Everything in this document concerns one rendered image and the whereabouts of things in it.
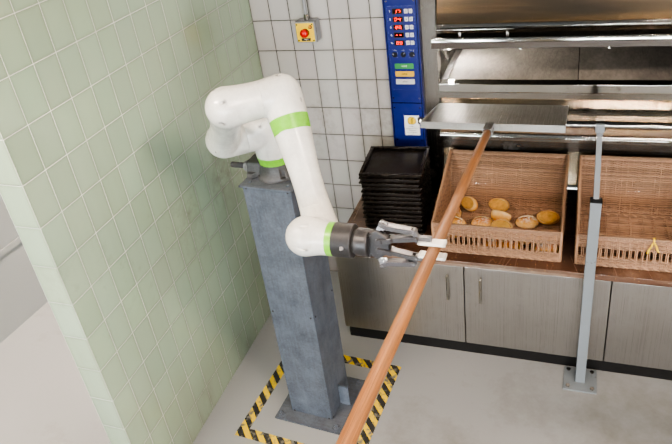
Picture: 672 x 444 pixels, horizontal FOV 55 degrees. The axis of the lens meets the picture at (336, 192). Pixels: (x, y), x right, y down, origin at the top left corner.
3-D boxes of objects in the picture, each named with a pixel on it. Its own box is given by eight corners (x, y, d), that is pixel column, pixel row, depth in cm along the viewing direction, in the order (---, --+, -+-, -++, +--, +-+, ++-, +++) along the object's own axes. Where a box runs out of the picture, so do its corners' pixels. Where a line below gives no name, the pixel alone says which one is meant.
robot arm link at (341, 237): (329, 264, 170) (327, 232, 167) (344, 243, 180) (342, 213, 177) (351, 266, 168) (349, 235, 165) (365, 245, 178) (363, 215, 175)
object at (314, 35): (302, 38, 314) (299, 17, 309) (321, 37, 311) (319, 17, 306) (296, 43, 308) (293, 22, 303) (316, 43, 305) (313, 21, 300)
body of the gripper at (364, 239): (359, 220, 173) (393, 223, 170) (361, 248, 176) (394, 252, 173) (350, 233, 166) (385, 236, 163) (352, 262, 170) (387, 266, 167)
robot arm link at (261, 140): (247, 158, 243) (237, 111, 233) (287, 148, 246) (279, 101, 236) (255, 173, 232) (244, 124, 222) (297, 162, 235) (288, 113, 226)
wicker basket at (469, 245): (450, 195, 332) (448, 147, 318) (567, 203, 313) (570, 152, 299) (430, 251, 293) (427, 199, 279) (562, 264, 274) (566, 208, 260)
